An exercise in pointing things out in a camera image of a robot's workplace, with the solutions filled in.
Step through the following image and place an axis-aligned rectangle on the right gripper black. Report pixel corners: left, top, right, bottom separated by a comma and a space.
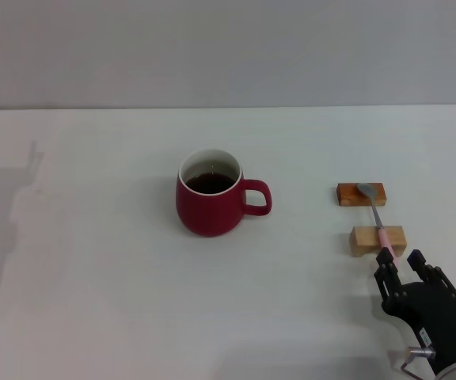
373, 249, 456, 375

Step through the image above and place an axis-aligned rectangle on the pink handled metal spoon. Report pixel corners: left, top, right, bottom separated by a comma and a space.
356, 182, 402, 267

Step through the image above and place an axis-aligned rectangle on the red ceramic cup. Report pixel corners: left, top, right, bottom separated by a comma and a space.
175, 148, 272, 238

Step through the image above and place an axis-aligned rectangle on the light wooden block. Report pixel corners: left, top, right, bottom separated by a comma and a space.
349, 225, 407, 258

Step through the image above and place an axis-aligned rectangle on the dark brown wooden block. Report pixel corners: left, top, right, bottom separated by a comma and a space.
336, 182, 388, 207

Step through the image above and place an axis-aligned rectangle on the dark brown coffee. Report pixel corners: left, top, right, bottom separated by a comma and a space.
184, 172, 237, 195

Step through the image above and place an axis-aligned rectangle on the grey cable metal connector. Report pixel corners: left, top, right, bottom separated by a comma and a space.
401, 345, 437, 375

